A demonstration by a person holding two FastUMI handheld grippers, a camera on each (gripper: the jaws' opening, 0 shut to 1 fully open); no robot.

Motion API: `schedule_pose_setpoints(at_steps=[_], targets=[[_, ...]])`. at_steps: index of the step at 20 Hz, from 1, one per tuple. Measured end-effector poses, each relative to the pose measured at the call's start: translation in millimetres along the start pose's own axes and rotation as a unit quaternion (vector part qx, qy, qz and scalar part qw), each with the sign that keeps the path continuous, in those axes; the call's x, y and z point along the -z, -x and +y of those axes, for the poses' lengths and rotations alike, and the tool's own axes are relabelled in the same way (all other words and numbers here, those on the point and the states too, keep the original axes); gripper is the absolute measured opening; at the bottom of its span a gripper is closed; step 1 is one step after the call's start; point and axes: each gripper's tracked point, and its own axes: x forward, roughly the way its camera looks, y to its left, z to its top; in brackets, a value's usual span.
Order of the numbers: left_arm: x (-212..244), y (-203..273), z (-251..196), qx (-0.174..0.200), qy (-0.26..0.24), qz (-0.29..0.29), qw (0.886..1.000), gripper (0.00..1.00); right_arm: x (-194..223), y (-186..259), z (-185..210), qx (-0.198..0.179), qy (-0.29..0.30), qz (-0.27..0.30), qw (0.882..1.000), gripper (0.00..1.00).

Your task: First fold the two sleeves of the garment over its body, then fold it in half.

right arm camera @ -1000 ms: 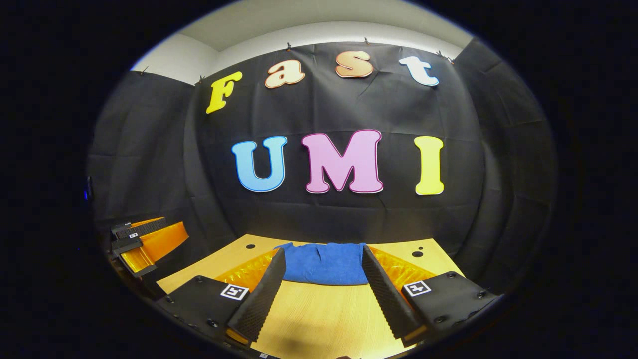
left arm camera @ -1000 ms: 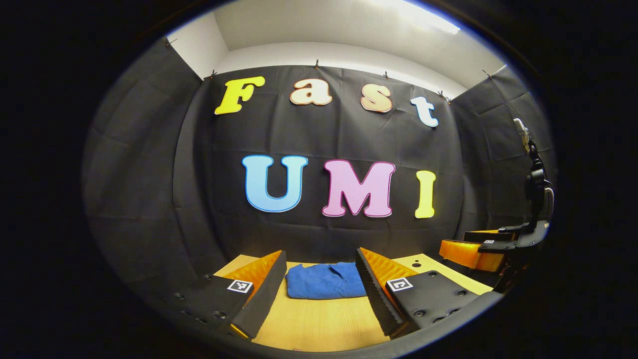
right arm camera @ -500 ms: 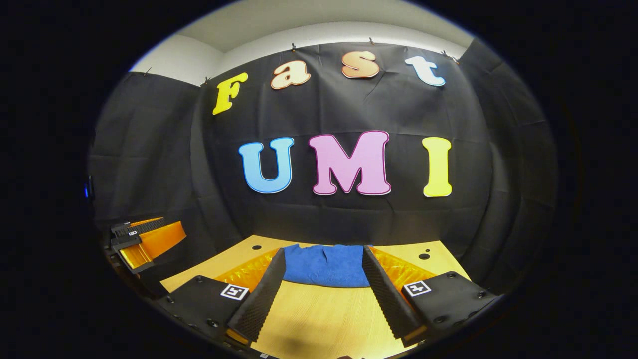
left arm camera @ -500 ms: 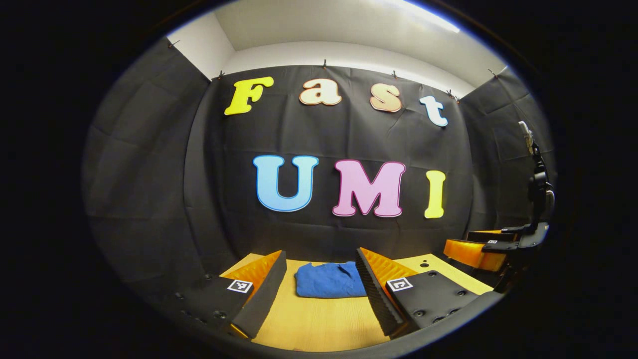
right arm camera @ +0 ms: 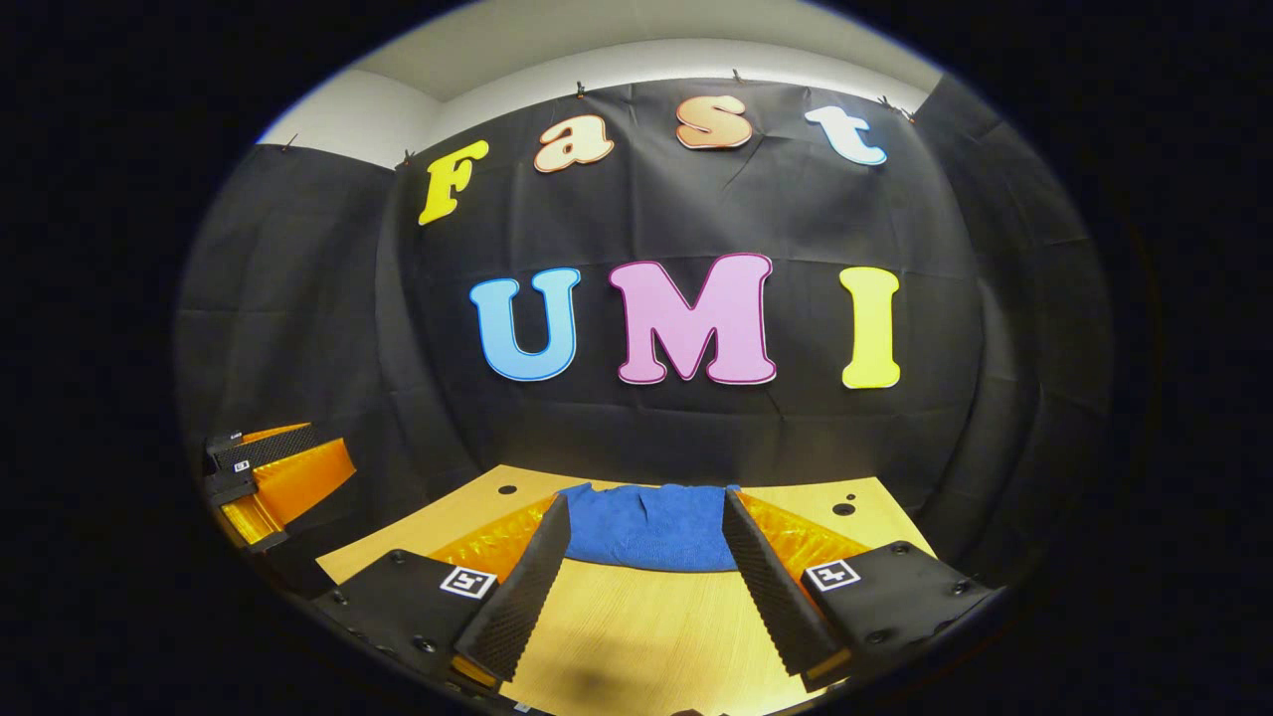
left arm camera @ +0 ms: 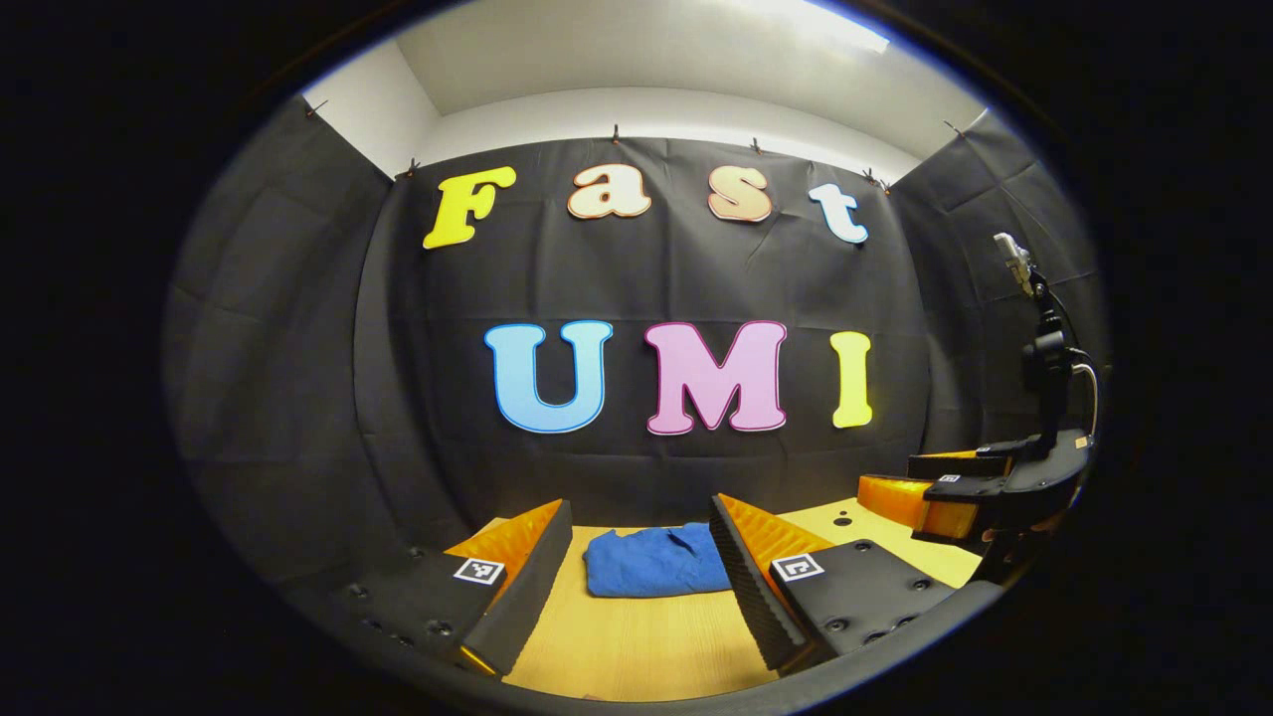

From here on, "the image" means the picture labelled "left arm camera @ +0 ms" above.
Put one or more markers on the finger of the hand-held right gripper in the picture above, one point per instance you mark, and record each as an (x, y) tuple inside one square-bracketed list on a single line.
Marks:
[(895, 497), (955, 464)]

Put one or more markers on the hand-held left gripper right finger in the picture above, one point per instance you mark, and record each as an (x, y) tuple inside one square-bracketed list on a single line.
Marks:
[(751, 597)]

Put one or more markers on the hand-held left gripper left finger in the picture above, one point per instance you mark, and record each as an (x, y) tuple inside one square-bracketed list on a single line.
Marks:
[(527, 597)]

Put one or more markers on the blue knit shirt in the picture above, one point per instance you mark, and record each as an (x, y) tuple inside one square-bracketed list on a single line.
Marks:
[(646, 562)]

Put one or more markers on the black backdrop cloth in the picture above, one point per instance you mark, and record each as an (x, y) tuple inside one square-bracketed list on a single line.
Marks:
[(298, 398)]

